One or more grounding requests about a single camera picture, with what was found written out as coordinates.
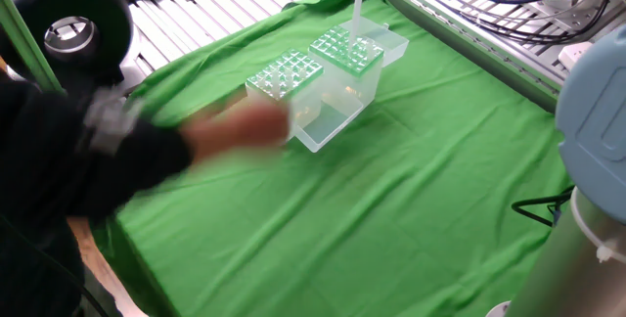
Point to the white power strip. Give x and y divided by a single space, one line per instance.
572 55

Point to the translucent tip box holding tips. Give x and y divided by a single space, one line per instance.
332 121

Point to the translucent tip box nearly empty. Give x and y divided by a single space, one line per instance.
362 84

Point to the bare right forearm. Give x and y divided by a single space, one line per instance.
195 141

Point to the green cloth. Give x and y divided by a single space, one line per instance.
367 219

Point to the green frame post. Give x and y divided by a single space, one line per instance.
29 45

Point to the person's right hand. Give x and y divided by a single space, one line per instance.
249 128

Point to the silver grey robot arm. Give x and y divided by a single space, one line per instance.
592 111

